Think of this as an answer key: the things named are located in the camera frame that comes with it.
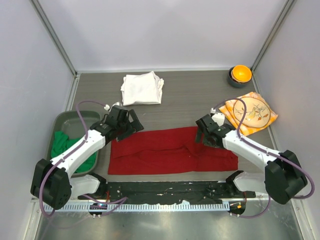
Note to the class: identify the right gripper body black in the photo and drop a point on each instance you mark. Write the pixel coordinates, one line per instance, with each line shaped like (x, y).
(206, 141)

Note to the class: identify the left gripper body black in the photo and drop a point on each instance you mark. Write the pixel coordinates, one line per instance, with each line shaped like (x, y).
(126, 122)

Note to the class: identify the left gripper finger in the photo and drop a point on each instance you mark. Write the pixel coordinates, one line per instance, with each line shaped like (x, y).
(123, 135)
(135, 123)

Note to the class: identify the red t-shirt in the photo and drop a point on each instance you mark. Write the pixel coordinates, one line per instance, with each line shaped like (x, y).
(168, 151)

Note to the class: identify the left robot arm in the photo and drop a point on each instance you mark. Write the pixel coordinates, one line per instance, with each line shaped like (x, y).
(53, 182)

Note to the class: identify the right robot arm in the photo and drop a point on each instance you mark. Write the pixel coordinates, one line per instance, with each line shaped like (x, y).
(282, 177)

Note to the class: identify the folded white t-shirt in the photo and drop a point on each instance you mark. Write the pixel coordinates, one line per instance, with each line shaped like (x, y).
(143, 89)

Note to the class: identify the orange checkered cloth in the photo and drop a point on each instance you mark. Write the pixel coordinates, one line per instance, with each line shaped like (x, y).
(227, 110)

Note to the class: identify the embroidered round plate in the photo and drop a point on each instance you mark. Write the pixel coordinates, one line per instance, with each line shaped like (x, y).
(257, 113)

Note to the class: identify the grey plastic tray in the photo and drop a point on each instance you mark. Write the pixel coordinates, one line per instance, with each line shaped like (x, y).
(69, 123)

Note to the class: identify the green t-shirt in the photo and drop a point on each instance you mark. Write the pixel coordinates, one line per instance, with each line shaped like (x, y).
(63, 142)

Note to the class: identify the orange bowl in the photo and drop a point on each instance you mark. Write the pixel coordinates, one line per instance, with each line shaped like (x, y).
(241, 74)

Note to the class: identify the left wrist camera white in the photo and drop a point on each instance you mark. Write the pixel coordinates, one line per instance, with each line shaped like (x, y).
(109, 107)

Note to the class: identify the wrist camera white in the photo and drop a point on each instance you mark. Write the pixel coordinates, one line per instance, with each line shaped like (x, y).
(217, 117)
(109, 107)

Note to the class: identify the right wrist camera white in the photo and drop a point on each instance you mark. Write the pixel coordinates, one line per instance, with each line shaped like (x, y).
(217, 117)

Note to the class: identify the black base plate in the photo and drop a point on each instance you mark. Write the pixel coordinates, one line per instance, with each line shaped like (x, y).
(170, 192)

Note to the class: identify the white slotted cable duct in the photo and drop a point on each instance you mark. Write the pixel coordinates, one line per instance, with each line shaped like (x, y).
(82, 206)

